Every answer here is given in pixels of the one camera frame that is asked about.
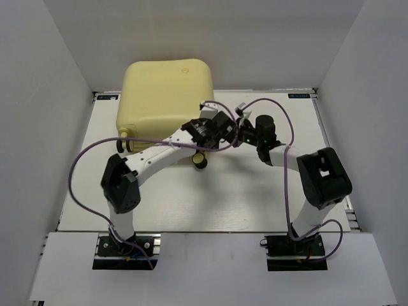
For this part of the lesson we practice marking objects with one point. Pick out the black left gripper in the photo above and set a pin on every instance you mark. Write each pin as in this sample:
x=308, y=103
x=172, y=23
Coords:
x=203, y=122

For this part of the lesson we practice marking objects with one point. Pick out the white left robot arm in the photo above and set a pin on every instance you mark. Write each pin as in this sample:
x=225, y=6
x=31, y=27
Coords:
x=123, y=176

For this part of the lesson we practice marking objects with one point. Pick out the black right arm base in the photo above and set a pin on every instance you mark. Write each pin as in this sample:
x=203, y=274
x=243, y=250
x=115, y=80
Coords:
x=285, y=255

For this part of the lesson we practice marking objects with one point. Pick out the yellow suitcase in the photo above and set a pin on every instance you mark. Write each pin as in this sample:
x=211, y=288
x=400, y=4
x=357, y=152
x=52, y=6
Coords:
x=157, y=98

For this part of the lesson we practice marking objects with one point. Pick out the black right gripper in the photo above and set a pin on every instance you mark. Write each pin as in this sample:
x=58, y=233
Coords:
x=241, y=123

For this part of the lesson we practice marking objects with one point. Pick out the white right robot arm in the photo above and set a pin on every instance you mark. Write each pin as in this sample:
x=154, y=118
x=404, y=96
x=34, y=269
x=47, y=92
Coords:
x=325, y=182

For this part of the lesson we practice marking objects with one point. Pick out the blue table label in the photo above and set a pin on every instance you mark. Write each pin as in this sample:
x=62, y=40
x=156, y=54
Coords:
x=299, y=96
x=107, y=97

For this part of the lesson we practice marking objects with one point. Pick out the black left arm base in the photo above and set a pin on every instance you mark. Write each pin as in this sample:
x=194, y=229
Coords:
x=109, y=256

